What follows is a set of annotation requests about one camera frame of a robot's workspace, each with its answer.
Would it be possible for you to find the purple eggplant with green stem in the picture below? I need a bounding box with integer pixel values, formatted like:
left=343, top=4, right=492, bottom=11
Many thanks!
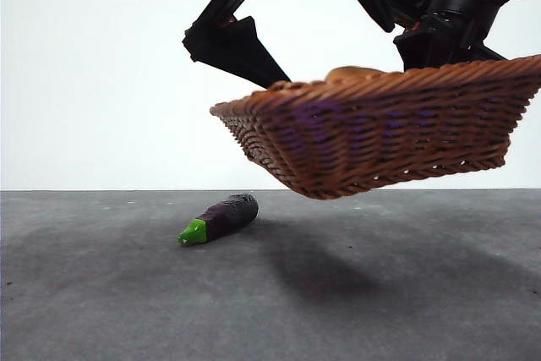
left=177, top=192, right=260, bottom=248

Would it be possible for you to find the brown woven wicker basket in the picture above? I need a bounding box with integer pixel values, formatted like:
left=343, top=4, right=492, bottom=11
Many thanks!
left=210, top=55, right=541, bottom=200

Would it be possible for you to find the brown potato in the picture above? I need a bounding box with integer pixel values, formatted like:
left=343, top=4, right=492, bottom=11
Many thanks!
left=325, top=65, right=384, bottom=85

